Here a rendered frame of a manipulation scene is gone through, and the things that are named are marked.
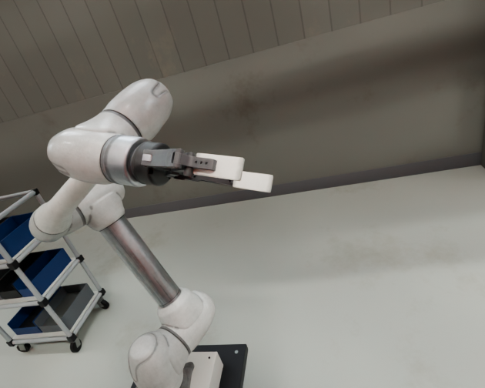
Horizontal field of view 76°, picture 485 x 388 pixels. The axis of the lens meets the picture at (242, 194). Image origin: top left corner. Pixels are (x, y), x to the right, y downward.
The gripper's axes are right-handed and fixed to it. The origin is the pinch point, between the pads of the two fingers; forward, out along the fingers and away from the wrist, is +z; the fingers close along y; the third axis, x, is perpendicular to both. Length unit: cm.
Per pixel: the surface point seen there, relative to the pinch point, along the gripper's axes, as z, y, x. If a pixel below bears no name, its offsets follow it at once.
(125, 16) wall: -181, 135, -128
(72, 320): -148, 111, 95
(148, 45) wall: -168, 150, -113
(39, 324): -166, 103, 101
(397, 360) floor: 39, 126, 62
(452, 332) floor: 61, 139, 46
